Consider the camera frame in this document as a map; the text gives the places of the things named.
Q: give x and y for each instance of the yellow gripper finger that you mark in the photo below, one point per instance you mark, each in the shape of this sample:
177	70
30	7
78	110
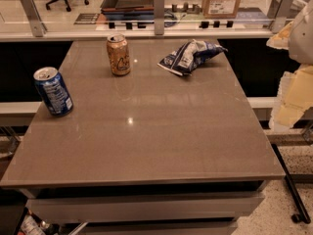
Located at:
294	98
281	39

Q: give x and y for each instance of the blue chip bag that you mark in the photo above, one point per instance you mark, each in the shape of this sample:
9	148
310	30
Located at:
189	56

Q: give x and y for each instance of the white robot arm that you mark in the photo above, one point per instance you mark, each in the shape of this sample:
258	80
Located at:
301	37

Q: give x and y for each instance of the gold soda can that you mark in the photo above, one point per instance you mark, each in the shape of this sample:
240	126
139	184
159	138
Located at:
118	52

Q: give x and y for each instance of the blue pepsi can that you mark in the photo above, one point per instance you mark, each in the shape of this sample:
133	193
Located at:
53	91

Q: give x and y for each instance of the cardboard box with label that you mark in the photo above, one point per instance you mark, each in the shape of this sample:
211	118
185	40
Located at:
220	9

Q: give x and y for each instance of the black floor bar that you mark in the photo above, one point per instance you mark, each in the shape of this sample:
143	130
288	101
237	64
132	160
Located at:
302	215

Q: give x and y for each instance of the grey open tray box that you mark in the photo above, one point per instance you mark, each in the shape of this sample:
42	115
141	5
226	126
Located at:
127	0

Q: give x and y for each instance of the right metal glass post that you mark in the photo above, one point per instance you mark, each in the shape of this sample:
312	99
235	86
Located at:
281	15

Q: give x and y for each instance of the metal glass post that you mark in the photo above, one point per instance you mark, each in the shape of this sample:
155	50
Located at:
159	17
37	27
281	15

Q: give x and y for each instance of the middle metal glass post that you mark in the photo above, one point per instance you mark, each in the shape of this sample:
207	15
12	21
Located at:
159	17

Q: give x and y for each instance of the left metal glass post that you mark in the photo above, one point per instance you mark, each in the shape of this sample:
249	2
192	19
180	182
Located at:
37	27

